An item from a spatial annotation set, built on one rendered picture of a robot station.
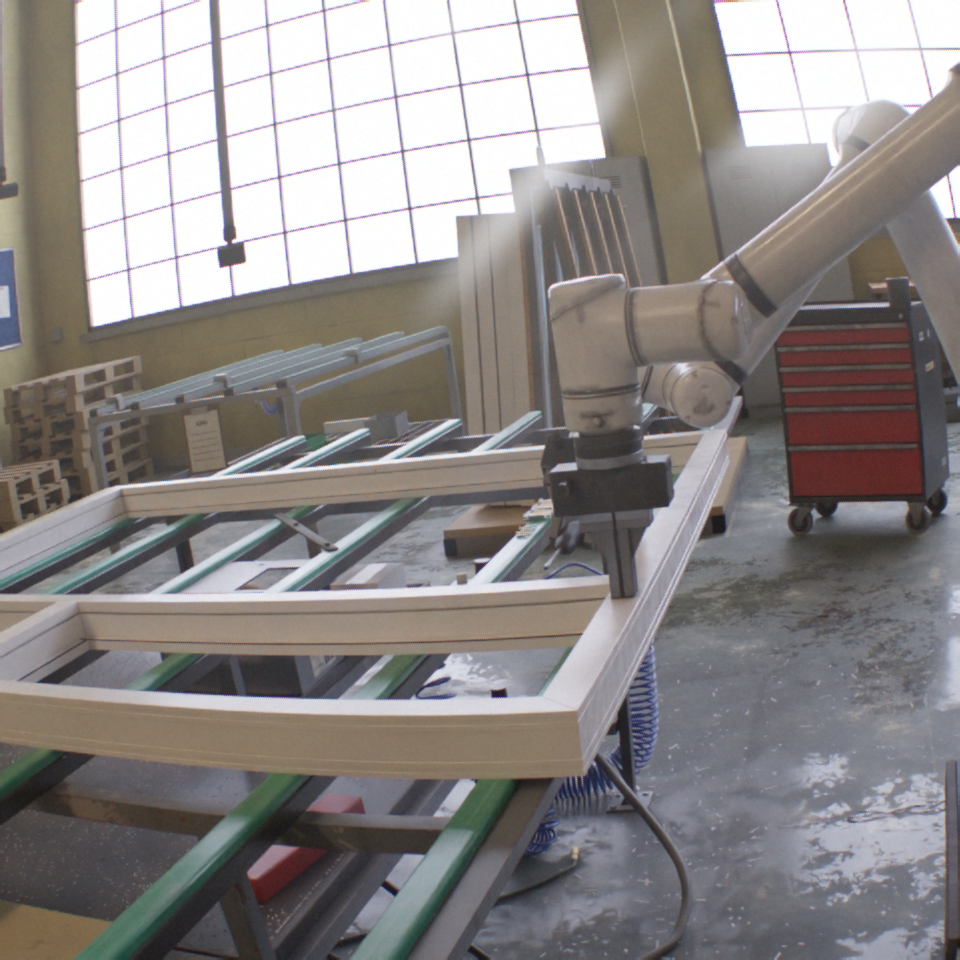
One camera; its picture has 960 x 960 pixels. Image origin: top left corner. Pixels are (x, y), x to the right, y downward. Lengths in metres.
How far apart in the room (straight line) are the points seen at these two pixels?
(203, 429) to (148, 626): 4.49
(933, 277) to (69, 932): 1.68
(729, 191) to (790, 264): 7.26
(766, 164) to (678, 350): 7.38
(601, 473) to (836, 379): 3.80
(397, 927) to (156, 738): 0.49
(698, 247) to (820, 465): 3.80
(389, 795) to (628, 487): 0.67
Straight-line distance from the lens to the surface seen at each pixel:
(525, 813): 1.11
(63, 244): 11.26
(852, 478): 5.22
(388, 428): 7.92
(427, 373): 9.71
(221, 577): 2.23
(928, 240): 2.04
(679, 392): 1.79
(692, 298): 1.34
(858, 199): 1.44
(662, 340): 1.34
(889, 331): 5.05
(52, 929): 1.47
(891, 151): 1.44
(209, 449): 6.23
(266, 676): 2.37
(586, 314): 1.36
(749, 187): 8.70
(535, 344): 5.65
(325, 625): 1.64
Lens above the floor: 1.33
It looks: 9 degrees down
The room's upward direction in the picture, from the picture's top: 8 degrees counter-clockwise
